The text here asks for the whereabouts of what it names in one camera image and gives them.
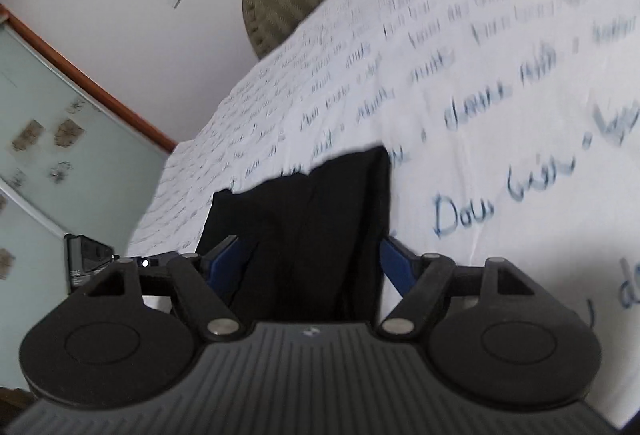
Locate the wardrobe with floral glass door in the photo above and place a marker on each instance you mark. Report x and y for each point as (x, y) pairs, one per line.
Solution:
(67, 166)

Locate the black pants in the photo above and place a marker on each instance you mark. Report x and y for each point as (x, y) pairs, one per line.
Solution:
(310, 242)

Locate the black box by wardrobe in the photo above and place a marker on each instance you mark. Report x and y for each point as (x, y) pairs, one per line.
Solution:
(84, 257)

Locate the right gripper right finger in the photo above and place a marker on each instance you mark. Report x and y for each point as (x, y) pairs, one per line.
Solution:
(426, 284)

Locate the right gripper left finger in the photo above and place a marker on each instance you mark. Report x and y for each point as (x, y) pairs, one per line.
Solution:
(195, 283)

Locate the white script-print bedsheet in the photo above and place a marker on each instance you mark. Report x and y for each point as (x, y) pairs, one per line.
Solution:
(513, 131)

